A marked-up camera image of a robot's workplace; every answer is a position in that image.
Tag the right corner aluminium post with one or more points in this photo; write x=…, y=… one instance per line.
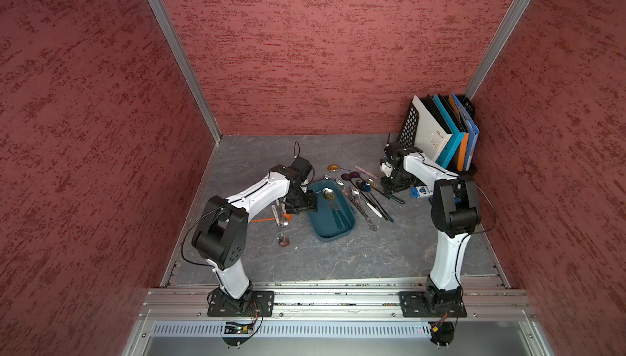
x=513, y=15

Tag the black mesh file rack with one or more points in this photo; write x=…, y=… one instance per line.
x=407, y=134

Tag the teal folder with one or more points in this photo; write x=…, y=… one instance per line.
x=446, y=158

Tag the white handled spoon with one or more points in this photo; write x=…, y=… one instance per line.
x=372, y=204

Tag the teal plastic storage box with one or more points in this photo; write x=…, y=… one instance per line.
x=322, y=221

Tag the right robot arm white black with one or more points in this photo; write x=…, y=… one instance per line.
x=455, y=213

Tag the orange folder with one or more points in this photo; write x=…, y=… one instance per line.
x=460, y=155

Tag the gold spoon teal handle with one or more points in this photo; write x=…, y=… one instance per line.
x=330, y=197

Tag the orange handled spoon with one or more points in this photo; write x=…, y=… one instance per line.
x=269, y=219

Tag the corner aluminium post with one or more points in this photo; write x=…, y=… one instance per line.
x=513, y=15
x=166, y=25

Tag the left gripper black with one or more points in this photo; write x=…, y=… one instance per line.
x=310, y=203

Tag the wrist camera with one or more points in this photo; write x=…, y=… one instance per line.
x=303, y=170
x=385, y=167

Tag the blue folder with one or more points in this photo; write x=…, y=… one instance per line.
x=472, y=130

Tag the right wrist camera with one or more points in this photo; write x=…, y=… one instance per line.
x=385, y=167

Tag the perforated cable tray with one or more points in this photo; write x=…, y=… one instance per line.
x=298, y=329

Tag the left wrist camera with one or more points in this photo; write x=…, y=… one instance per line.
x=303, y=170

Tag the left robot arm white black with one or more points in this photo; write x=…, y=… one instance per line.
x=221, y=233

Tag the left corner aluminium post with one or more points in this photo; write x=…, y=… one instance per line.
x=166, y=25

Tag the ornate silver spoon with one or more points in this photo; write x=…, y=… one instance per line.
x=355, y=199

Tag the gold spoon at back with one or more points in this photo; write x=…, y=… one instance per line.
x=335, y=167

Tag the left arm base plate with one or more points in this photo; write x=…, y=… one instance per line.
x=254, y=303

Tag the aluminium front rail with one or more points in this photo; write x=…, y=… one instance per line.
x=377, y=303

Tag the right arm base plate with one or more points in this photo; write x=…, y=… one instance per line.
x=424, y=305

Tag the copper bowl spoon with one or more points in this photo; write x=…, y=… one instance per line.
x=282, y=239

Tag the white folder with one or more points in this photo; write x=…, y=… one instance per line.
x=431, y=136

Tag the purple iridescent spoon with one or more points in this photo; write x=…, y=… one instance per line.
x=357, y=181

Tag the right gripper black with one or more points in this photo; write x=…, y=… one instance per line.
x=388, y=187

